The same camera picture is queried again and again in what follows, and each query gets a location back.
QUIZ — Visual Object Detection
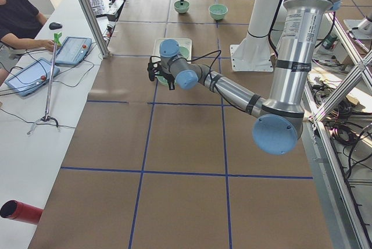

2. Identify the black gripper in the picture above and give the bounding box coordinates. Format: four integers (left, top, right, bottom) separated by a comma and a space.
164, 73, 175, 90

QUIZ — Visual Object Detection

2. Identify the green bowl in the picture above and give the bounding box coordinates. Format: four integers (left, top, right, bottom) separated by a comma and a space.
173, 1, 190, 14
156, 76, 169, 87
209, 3, 228, 21

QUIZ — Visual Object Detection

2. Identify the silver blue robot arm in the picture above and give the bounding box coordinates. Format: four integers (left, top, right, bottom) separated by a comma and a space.
147, 0, 340, 155

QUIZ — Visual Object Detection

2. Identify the person's right hand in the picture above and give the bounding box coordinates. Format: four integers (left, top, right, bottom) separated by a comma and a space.
40, 40, 56, 52

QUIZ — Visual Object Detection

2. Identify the white bear tray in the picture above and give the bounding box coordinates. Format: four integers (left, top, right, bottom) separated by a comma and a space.
152, 38, 192, 60

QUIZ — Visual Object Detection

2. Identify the black keyboard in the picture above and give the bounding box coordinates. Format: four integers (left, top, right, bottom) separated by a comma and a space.
89, 0, 106, 17

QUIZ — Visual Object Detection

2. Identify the blue teach pendant far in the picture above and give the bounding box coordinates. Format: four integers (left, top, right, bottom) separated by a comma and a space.
55, 37, 92, 66

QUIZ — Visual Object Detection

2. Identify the blue teach pendant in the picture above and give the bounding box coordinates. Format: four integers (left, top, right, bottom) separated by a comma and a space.
55, 37, 92, 66
5, 58, 52, 97

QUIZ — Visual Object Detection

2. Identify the silver reacher grabber stick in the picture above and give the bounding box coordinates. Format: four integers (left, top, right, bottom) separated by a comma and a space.
27, 32, 62, 135

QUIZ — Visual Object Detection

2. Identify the black computer mouse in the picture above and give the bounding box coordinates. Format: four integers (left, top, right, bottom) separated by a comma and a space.
49, 22, 63, 30

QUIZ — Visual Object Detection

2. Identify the blue teach pendant near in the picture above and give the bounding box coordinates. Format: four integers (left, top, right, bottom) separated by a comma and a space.
5, 58, 52, 97

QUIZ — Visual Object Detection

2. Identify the person in black shirt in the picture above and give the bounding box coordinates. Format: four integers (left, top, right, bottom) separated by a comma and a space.
0, 0, 59, 87

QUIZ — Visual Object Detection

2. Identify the red cylinder tube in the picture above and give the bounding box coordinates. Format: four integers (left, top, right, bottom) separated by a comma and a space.
1, 200, 43, 225

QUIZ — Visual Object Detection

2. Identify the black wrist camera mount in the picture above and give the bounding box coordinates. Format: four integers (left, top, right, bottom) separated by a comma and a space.
147, 55, 163, 81

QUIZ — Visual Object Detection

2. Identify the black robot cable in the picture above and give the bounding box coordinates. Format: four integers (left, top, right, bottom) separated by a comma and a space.
188, 49, 233, 107

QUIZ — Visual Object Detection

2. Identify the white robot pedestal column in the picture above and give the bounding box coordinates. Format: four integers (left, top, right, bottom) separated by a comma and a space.
230, 0, 281, 72

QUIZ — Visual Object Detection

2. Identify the aluminium frame post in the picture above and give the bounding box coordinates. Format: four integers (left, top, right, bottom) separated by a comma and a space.
78, 0, 110, 58

